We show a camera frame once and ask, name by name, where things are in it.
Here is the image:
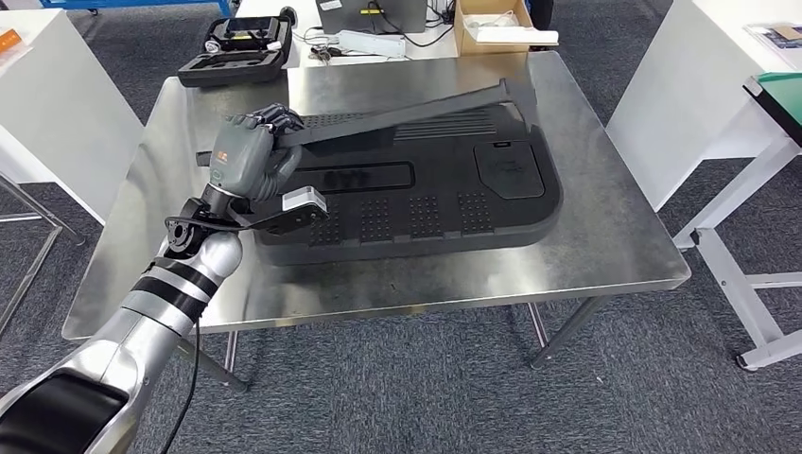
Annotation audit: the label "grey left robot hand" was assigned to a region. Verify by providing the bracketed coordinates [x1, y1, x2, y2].
[208, 103, 306, 203]

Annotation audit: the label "black plastic plate bracket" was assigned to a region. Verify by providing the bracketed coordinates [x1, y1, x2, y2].
[195, 78, 539, 169]

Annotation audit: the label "blue metal shelf rack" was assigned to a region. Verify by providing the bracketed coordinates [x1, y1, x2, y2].
[38, 0, 235, 18]

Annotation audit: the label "stainless steel workbench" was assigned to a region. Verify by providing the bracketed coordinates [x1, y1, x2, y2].
[62, 51, 691, 393]

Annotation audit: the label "black open equipment case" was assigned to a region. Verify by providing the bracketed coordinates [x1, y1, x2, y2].
[177, 13, 296, 89]

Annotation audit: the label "black handheld controller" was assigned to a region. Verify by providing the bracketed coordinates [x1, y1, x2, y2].
[224, 17, 275, 37]

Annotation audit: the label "white power strip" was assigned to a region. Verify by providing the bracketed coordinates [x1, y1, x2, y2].
[338, 29, 408, 61]

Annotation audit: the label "white panel desk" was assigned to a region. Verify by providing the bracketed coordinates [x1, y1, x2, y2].
[0, 9, 146, 227]

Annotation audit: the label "grey laptop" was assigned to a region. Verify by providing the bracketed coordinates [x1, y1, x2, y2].
[315, 0, 429, 36]

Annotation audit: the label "large black plastic panel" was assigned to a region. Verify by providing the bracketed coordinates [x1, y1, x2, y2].
[253, 103, 564, 268]

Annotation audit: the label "brown cardboard box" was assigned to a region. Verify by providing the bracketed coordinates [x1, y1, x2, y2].
[454, 0, 535, 57]

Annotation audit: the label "orange small object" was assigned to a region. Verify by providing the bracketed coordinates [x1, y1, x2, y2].
[0, 27, 25, 57]

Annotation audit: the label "printed papers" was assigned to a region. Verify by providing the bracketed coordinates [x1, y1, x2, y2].
[743, 22, 802, 51]

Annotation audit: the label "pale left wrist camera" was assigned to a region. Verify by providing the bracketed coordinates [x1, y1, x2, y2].
[282, 185, 329, 213]

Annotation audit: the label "black left camera bracket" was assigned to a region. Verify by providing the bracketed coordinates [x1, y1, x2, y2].
[165, 197, 330, 238]

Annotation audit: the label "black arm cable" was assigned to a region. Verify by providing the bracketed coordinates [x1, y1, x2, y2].
[159, 319, 201, 454]

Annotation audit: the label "white frame table green top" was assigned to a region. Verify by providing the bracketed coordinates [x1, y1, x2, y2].
[673, 72, 802, 372]

